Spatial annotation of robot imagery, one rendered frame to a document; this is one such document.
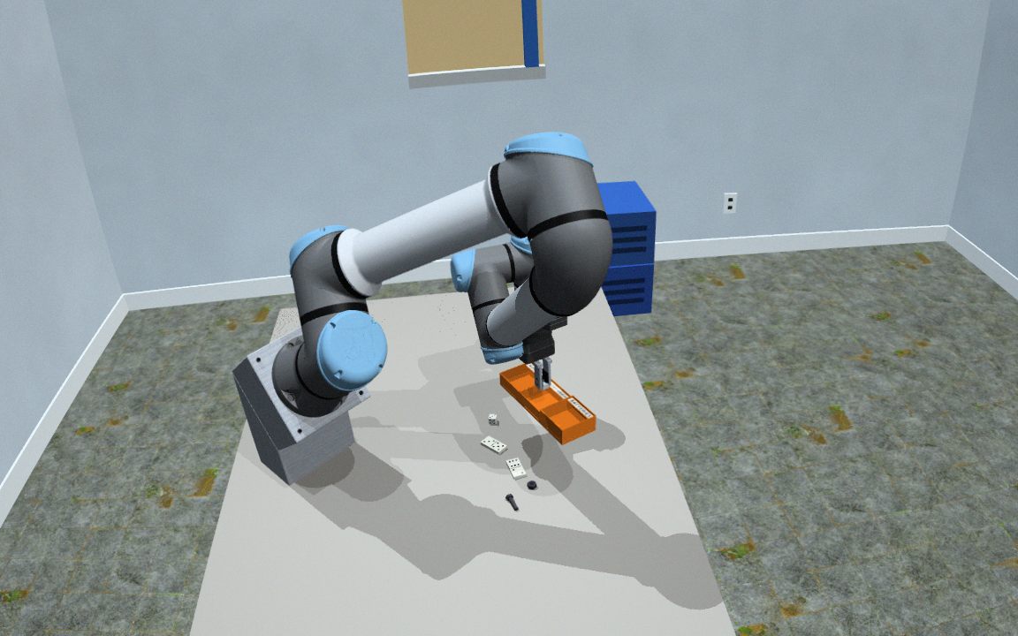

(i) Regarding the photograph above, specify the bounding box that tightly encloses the white domino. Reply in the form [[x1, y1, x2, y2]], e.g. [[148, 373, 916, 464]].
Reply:
[[506, 458, 526, 480], [480, 436, 507, 455]]

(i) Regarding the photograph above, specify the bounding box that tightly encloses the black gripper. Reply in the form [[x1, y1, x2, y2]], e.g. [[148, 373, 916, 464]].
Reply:
[[519, 317, 567, 390]]

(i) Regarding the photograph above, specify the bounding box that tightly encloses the orange rack of labelled bins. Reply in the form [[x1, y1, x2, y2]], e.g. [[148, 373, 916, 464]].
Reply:
[[499, 363, 596, 445]]

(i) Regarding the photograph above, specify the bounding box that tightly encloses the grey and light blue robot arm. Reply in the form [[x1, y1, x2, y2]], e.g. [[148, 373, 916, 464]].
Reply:
[[272, 132, 613, 418]]

